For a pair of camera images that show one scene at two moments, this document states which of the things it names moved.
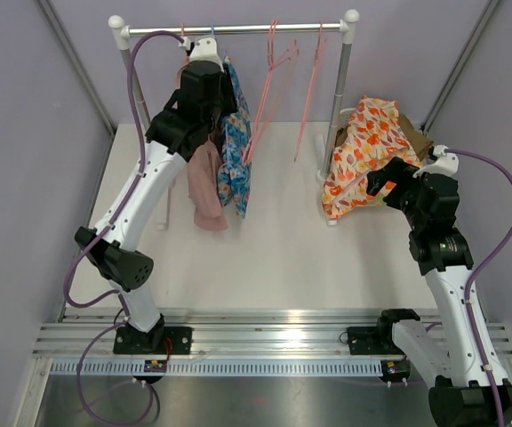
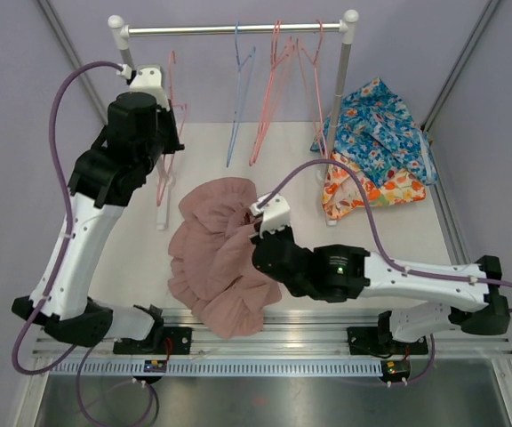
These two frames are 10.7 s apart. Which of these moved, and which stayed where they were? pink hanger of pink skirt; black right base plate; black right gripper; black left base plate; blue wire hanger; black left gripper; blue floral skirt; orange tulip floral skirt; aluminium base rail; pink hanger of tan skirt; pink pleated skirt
Moved: orange tulip floral skirt; pink pleated skirt; black left gripper; blue wire hanger; pink hanger of pink skirt; black right gripper; pink hanger of tan skirt; blue floral skirt
Stayed: black right base plate; aluminium base rail; black left base plate
